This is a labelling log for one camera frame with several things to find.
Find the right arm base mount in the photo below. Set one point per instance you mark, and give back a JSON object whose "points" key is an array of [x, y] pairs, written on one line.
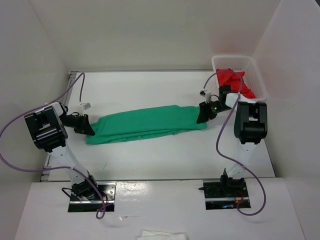
{"points": [[223, 196]]}

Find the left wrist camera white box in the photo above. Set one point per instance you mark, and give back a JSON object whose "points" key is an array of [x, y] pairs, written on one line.
{"points": [[83, 107]]}

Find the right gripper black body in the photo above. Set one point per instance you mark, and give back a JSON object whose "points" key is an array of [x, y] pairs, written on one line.
{"points": [[213, 108]]}

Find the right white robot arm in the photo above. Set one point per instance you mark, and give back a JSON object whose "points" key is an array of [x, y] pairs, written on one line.
{"points": [[250, 127]]}

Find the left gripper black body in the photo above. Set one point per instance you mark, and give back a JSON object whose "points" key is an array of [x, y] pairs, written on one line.
{"points": [[75, 122]]}

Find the white crumpled cloth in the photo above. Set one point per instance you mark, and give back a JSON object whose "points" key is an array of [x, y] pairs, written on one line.
{"points": [[160, 235]]}

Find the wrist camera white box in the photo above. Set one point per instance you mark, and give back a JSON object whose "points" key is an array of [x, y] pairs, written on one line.
{"points": [[206, 94], [83, 107]]}

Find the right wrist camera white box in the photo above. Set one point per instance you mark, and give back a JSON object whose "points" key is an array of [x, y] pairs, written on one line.
{"points": [[206, 94]]}

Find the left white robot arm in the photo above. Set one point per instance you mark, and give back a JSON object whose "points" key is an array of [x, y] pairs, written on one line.
{"points": [[47, 128]]}

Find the white plastic basket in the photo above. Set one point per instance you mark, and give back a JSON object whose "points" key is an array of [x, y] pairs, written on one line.
{"points": [[242, 63]]}

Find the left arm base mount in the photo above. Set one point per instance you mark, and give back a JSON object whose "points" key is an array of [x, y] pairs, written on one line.
{"points": [[79, 204]]}

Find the green tank top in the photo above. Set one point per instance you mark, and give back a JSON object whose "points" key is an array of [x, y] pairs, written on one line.
{"points": [[146, 123]]}

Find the red tank top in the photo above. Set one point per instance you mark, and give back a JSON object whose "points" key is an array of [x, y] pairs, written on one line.
{"points": [[231, 79]]}

